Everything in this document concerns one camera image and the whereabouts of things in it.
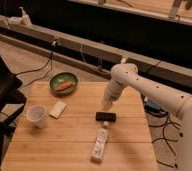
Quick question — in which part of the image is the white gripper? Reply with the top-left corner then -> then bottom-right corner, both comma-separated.
101,79 -> 124,111

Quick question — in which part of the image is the black eraser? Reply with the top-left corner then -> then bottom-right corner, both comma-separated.
96,112 -> 116,122

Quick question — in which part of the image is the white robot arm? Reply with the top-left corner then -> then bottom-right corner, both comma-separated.
102,63 -> 192,171

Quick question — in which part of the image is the white sponge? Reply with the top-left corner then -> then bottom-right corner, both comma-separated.
49,101 -> 66,119

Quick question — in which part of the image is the orange carrot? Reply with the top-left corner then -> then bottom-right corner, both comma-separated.
56,81 -> 72,91

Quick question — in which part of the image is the blue box on floor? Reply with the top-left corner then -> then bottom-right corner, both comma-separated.
144,98 -> 161,113

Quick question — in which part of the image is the green bowl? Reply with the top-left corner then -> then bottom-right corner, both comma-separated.
49,72 -> 78,96

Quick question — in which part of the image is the white plastic cup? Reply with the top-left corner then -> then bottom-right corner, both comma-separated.
26,105 -> 47,128

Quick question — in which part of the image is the black chair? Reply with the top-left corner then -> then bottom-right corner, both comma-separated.
0,55 -> 26,166

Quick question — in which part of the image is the white spray bottle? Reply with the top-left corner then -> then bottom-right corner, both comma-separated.
20,6 -> 32,26

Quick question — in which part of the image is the black cable left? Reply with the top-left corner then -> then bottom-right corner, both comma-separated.
0,41 -> 60,89

